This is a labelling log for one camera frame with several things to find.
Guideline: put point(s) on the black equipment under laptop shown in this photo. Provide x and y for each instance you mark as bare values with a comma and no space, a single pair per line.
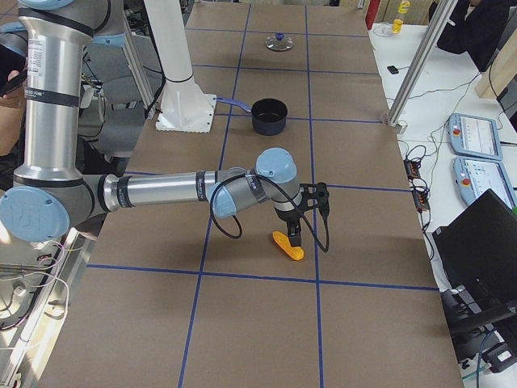
484,328

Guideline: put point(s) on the person at left edge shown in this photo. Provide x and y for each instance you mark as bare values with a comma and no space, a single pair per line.
12,104

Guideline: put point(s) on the orange black power strip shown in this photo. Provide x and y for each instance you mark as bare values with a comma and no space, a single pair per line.
418,186

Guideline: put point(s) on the black laptop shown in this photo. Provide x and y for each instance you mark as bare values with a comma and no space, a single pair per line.
480,244

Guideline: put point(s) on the teach pendant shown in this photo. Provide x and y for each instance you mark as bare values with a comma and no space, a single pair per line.
474,136
476,175

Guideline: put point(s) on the person in black clothes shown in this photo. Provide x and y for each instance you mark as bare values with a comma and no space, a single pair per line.
475,28

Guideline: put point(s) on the glass lid purple knob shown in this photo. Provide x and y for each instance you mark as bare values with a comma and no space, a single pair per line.
279,42

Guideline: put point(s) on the yellow bottle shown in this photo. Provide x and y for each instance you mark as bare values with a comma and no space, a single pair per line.
400,15

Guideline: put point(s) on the upper teach pendant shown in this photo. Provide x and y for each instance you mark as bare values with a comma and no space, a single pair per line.
474,136

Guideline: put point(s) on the yellow plastic corn cob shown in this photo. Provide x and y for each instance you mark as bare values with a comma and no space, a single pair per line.
282,241

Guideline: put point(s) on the small black device on desk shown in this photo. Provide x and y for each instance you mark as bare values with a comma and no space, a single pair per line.
392,69

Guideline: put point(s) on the aluminium frame post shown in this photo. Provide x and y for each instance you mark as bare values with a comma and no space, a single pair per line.
434,30

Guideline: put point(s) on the lower teach pendant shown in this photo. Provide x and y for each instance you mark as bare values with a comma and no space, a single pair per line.
476,175

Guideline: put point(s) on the white pedestal column base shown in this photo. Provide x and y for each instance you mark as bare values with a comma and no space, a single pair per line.
184,106

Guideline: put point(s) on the dark blue saucepan purple handle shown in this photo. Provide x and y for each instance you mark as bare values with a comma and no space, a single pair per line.
268,116

